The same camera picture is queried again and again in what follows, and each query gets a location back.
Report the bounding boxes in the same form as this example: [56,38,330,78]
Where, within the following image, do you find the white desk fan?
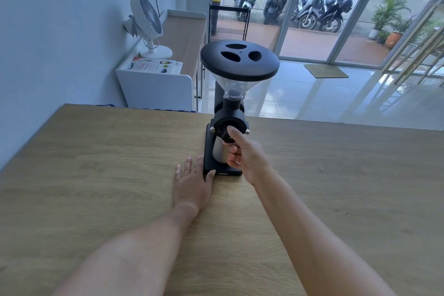
[122,0,173,59]

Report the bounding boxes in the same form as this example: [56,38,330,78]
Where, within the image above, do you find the plant in orange pot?
[384,16,414,50]

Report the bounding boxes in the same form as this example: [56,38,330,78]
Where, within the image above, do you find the black coffee grinder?
[200,40,280,177]

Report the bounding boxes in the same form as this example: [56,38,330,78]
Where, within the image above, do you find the white side cabinet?
[115,57,193,111]

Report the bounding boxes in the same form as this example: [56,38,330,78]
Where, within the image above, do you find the palm plant in white pot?
[368,0,414,40]

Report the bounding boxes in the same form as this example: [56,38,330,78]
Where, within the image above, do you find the person's right hand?
[224,126,275,187]

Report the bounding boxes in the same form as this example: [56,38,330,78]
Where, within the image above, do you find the blue motorcycle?
[291,0,310,21]

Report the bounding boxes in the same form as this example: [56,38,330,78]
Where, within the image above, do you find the black motorcycle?
[318,0,354,33]

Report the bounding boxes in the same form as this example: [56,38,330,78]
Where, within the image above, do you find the person's right forearm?
[253,169,398,296]

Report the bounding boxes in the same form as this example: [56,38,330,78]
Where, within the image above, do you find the gold door handle bars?
[381,4,444,85]

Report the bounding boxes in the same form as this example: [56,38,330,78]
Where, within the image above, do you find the olive doormat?
[304,64,349,79]

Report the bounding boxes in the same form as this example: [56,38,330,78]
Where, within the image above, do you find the steel grounds cup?
[212,140,240,170]

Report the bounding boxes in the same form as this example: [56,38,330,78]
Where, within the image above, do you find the person's left forearm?
[52,202,200,296]

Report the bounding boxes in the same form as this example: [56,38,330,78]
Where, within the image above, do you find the person's left hand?
[173,154,218,215]

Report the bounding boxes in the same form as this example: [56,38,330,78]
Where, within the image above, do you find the white framed glass door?
[276,0,444,67]

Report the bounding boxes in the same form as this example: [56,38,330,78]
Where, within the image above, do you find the grey motorcycle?
[297,0,329,31]

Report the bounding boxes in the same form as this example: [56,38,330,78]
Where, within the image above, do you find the black hopper lid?
[200,40,280,78]

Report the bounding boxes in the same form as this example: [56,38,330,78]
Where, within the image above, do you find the colourful printed book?
[126,58,183,74]

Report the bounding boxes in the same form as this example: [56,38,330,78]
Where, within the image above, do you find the black metal rack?
[208,3,251,44]

